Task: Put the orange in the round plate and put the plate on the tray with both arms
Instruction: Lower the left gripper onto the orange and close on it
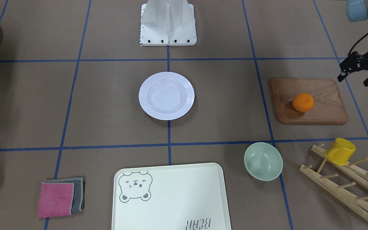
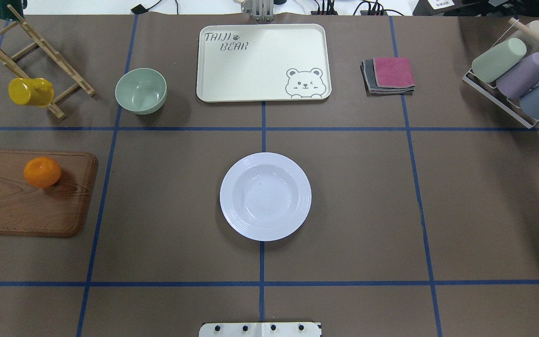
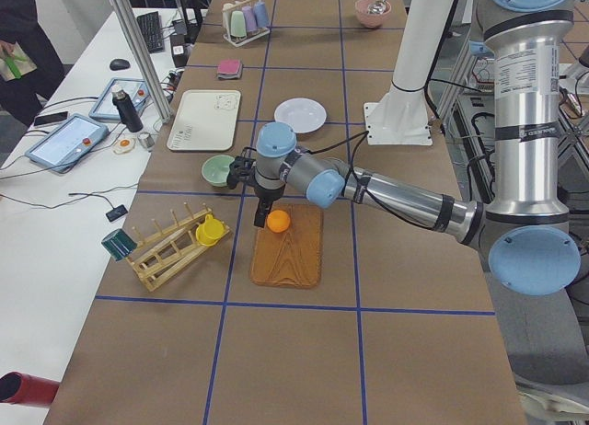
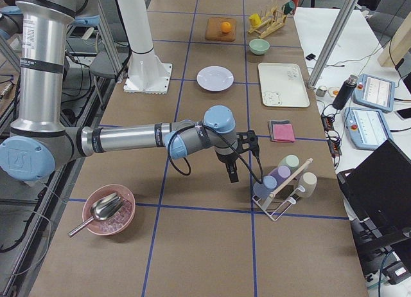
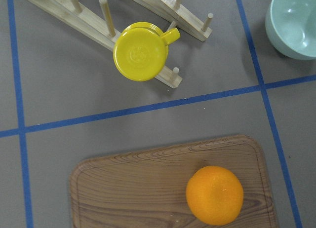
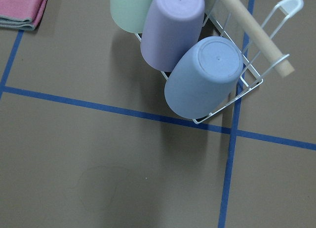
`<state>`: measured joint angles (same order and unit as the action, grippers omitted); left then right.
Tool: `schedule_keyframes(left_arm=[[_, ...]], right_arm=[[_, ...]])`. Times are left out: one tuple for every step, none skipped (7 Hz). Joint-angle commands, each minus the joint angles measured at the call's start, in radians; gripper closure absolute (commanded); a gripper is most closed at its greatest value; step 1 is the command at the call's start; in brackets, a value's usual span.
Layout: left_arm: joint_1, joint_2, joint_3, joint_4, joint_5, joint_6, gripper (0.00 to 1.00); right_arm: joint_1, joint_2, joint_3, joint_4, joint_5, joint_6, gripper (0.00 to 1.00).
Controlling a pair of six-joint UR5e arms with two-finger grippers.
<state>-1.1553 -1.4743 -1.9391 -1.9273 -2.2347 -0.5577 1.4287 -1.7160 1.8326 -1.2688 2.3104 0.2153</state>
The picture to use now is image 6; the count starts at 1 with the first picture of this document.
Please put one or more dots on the blue plastic cup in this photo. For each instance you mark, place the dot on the blue plastic cup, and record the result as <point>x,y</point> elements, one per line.
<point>204,77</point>

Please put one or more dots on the purple plastic cup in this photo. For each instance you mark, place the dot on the purple plastic cup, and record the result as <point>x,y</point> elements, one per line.
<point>171,28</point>

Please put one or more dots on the green plastic cup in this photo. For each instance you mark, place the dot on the green plastic cup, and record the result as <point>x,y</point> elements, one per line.
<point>130,15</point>

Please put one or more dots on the grey folded cloth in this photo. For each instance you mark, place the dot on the grey folded cloth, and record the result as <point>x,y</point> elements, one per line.
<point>27,24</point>

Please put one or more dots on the pink folded cloth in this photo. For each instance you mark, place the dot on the pink folded cloth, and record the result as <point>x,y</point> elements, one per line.
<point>23,8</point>

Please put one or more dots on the white wire cup rack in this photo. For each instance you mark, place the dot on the white wire cup rack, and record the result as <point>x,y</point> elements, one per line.
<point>218,21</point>

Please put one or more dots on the wooden rack handle rod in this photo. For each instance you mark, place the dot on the wooden rack handle rod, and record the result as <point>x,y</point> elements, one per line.
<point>259,37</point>

